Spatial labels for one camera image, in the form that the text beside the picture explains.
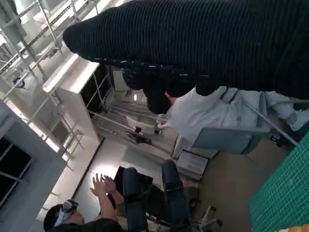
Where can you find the black knitted gloved right hand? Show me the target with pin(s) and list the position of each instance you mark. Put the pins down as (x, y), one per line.
(193, 36)

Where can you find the person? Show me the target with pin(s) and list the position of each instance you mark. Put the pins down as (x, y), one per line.
(96, 224)
(205, 113)

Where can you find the grey office chair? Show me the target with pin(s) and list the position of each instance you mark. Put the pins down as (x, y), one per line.
(222, 141)

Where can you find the silver metal pole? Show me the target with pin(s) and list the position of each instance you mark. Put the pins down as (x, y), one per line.
(272, 124)

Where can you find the white open shelf cabinet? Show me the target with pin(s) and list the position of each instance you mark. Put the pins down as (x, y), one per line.
(70, 96)

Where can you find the dark blue office chair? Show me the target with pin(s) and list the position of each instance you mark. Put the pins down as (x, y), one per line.
(135, 198)
(175, 188)

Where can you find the green cutting mat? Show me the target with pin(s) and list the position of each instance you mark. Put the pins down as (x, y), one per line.
(285, 188)

